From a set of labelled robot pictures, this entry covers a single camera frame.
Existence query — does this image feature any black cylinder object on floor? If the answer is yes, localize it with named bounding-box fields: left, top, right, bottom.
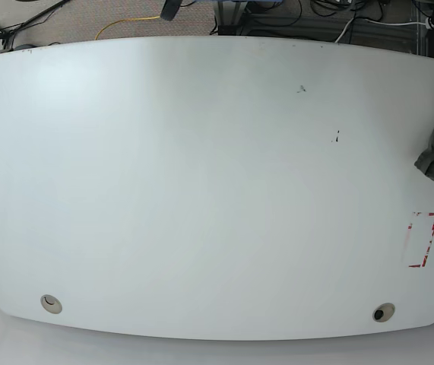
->
left=160, top=0, right=182, bottom=21

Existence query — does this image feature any red tape rectangle marking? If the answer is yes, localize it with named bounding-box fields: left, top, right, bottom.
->
left=404, top=212, right=434, bottom=268

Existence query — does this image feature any aluminium frame leg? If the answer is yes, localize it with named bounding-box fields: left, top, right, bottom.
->
left=213, top=1, right=249, bottom=36

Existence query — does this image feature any yellow cable on floor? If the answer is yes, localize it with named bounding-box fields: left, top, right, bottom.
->
left=94, top=14, right=163, bottom=41

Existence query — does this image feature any left table cable grommet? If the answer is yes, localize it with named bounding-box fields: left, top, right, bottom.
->
left=40, top=294, right=62, bottom=315

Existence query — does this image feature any table cable grommet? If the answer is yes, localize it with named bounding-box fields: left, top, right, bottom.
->
left=40, top=294, right=62, bottom=315
left=372, top=303, right=395, bottom=323

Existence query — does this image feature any white cable on floor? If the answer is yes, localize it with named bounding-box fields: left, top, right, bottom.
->
left=334, top=17, right=430, bottom=44

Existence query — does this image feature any right table cable grommet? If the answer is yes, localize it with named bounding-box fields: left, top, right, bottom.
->
left=372, top=303, right=395, bottom=323

